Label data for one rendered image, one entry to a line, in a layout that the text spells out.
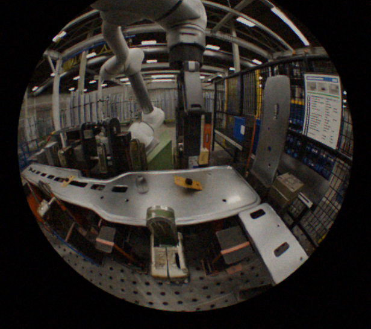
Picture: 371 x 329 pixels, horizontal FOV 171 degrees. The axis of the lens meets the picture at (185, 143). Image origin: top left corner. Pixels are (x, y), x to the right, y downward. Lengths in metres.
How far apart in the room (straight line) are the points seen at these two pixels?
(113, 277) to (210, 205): 0.50
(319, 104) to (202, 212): 0.61
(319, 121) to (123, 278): 0.99
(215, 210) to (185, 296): 0.39
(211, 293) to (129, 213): 0.42
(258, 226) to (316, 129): 0.47
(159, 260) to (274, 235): 0.23
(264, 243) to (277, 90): 0.39
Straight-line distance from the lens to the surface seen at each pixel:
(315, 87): 0.63
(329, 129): 0.59
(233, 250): 0.27
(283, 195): 0.35
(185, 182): 0.33
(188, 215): 0.28
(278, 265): 0.28
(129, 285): 0.57
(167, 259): 0.19
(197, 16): 0.30
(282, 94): 0.38
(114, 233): 0.30
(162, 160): 0.89
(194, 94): 0.17
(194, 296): 0.53
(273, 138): 0.39
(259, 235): 0.28
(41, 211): 0.40
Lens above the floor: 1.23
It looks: 19 degrees down
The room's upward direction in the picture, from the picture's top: straight up
